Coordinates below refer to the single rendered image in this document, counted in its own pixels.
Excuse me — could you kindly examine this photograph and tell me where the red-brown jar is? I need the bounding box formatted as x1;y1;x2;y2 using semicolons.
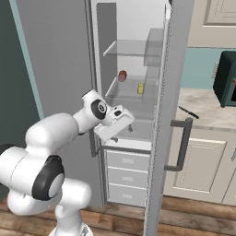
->
117;69;128;83

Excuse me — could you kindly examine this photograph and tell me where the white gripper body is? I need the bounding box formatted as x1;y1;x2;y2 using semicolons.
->
93;108;136;143

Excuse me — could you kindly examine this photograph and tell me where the cream base cupboard door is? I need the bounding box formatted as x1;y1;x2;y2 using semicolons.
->
162;125;236;205
221;171;236;207

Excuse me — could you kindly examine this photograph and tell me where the grey fridge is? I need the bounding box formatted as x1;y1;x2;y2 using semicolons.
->
15;0;195;236

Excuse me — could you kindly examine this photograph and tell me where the dark green toaster oven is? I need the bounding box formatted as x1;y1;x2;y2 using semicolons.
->
212;50;236;109

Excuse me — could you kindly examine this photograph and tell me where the grey fridge drawer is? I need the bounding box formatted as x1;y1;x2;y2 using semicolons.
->
107;167;149;189
105;149;151;171
108;183;148;207

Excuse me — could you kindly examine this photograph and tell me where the grey open fridge door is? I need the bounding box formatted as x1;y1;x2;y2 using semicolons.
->
143;0;195;236

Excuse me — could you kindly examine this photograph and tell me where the cream wall cupboard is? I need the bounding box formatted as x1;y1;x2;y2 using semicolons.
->
186;0;236;49

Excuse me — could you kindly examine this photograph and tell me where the dark grey fridge door handle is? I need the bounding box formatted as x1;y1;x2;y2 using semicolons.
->
163;117;195;172

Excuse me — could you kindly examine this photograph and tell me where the black butter knife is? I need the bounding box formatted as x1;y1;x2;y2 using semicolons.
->
178;105;200;120

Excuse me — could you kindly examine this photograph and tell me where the grey closed fridge door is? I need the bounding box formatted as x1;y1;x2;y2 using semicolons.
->
15;0;104;207

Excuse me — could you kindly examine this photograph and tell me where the glass fridge shelf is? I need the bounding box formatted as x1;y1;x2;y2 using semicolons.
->
104;75;159;101
102;39;149;58

